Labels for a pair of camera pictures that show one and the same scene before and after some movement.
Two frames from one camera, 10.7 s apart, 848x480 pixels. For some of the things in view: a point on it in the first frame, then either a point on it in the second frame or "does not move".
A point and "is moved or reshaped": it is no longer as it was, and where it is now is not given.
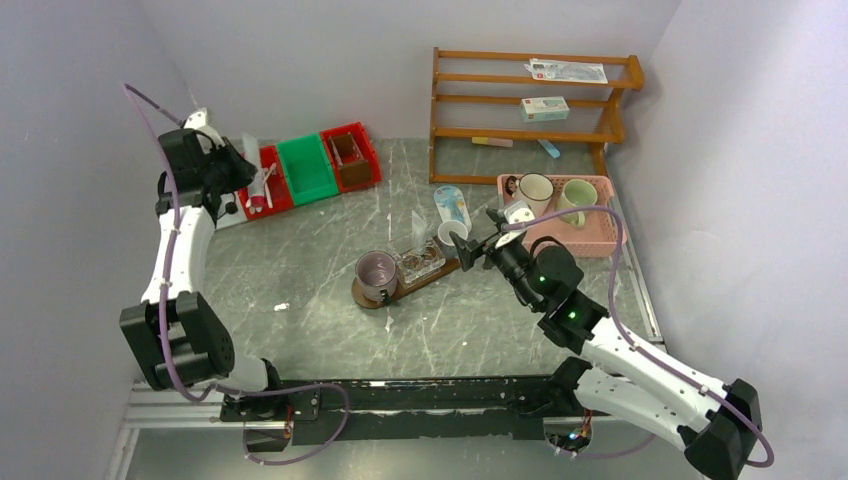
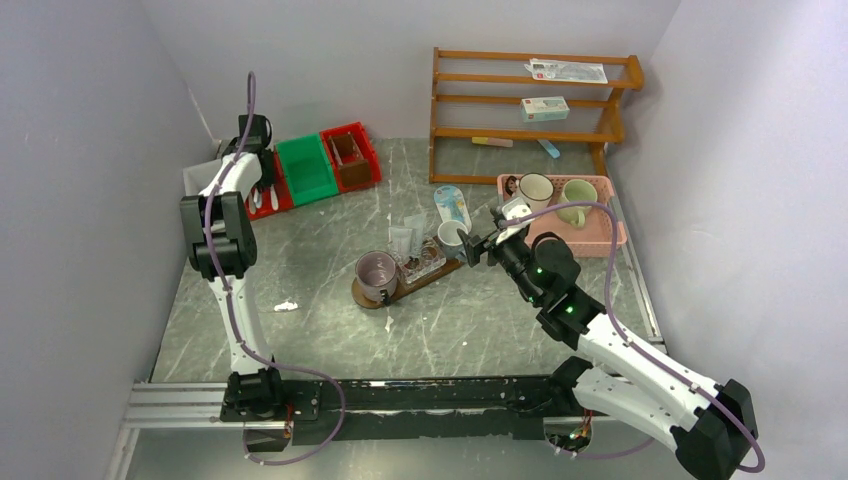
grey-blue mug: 445,240 does not move
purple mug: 376,275 does not move
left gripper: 246,170 to 267,183
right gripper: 482,243 does not move
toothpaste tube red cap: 256,194 is moved or reshaped
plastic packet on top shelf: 567,71 does not move
